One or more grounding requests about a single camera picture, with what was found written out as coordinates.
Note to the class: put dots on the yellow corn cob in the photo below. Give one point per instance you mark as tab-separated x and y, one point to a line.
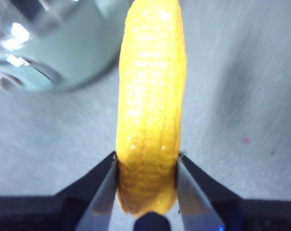
151	96

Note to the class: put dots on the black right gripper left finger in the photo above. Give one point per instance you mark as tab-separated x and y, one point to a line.
63	207

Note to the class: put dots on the sage green electric cooking pot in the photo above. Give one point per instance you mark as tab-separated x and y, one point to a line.
83	48

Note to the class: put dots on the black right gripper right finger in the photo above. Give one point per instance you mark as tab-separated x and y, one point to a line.
208	207

